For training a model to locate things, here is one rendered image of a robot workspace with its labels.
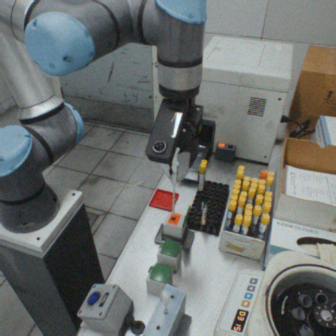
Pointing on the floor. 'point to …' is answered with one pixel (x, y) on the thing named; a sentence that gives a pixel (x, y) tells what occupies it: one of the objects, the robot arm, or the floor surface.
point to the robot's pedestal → (55, 275)
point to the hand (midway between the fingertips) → (174, 178)
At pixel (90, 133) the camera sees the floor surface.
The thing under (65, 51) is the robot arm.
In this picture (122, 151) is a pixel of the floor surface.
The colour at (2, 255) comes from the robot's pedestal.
